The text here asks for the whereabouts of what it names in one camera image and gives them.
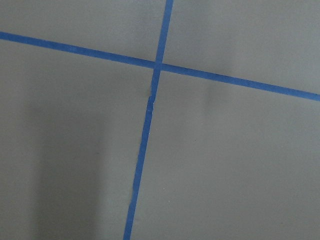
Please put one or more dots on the long blue tape line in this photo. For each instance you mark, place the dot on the long blue tape line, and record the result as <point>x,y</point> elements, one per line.
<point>150,64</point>

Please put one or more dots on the crossing blue tape line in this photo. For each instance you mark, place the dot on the crossing blue tape line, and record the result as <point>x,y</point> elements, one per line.
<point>148,118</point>

